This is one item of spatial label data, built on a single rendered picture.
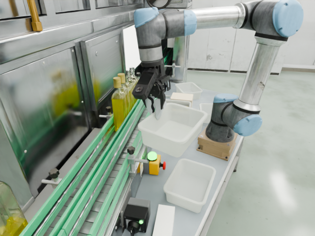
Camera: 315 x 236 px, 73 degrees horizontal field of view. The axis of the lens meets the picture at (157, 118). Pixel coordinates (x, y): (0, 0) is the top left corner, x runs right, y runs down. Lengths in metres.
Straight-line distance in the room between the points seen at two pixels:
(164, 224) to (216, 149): 0.51
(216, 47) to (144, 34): 4.24
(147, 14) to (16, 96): 0.45
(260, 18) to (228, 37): 3.94
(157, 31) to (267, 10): 0.42
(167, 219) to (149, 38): 0.61
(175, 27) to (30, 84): 0.49
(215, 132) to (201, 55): 3.87
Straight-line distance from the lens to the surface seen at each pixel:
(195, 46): 4.87
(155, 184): 1.01
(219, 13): 0.93
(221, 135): 1.13
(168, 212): 0.85
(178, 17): 0.72
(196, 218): 0.91
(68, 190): 0.83
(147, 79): 0.68
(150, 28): 0.68
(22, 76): 0.78
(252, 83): 0.94
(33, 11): 0.79
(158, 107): 0.74
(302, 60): 5.83
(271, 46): 0.93
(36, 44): 0.78
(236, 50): 4.94
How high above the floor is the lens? 1.49
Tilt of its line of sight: 30 degrees down
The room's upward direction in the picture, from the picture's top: straight up
